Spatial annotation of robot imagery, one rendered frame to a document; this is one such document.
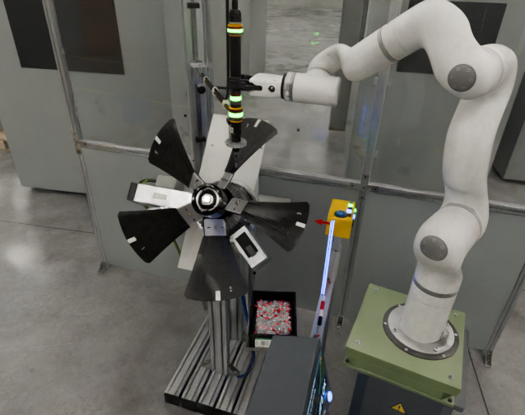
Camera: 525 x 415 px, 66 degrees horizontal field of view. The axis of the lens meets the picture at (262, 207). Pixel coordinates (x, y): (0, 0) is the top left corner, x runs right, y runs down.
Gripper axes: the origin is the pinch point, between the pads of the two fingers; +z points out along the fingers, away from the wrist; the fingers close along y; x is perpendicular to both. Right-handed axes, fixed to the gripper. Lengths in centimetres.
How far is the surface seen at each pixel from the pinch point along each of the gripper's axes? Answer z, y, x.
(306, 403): -39, -73, -38
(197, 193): 13.2, -3.8, -40.3
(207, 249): 6, -14, -56
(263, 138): -6.2, 11.5, -22.2
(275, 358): -31, -64, -39
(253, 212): -7.5, -2.7, -44.6
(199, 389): 18, -4, -155
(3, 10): 237, 149, -6
